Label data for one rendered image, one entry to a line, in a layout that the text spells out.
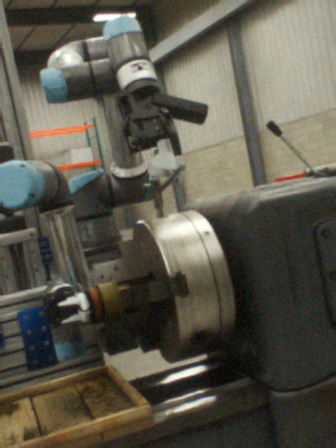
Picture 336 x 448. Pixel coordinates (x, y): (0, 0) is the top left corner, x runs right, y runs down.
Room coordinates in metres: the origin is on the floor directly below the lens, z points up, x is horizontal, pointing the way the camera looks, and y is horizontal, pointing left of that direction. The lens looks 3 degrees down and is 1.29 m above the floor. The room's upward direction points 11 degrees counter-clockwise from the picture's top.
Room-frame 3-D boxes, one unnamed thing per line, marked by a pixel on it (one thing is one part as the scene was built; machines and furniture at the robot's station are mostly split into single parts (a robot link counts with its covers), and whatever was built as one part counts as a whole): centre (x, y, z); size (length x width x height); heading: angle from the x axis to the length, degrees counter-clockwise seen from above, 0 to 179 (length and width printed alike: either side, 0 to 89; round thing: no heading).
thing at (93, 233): (1.95, 0.22, 1.21); 0.15 x 0.15 x 0.10
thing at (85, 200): (1.95, 0.21, 1.33); 0.13 x 0.12 x 0.14; 96
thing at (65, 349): (1.55, 0.29, 0.98); 0.11 x 0.08 x 0.11; 163
